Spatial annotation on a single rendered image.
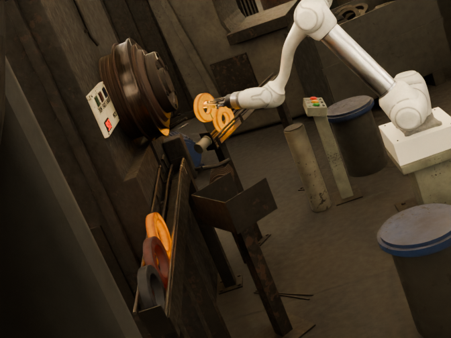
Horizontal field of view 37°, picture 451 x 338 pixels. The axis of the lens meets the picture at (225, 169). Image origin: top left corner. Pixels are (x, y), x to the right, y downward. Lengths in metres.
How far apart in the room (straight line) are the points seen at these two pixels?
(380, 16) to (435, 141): 2.10
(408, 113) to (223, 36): 2.97
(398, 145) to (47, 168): 2.83
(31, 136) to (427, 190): 3.00
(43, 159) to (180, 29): 5.34
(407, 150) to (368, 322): 0.86
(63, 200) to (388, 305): 2.51
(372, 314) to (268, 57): 3.22
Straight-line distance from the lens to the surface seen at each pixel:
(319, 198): 3.90
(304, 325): 2.97
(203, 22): 5.76
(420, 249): 2.41
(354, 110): 4.05
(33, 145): 0.48
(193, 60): 5.83
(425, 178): 3.37
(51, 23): 2.65
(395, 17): 5.28
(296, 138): 3.77
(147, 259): 2.30
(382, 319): 2.86
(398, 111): 3.03
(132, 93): 2.90
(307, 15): 2.96
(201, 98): 3.58
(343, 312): 2.98
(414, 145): 3.26
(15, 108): 0.47
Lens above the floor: 1.59
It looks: 18 degrees down
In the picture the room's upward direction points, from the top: 22 degrees counter-clockwise
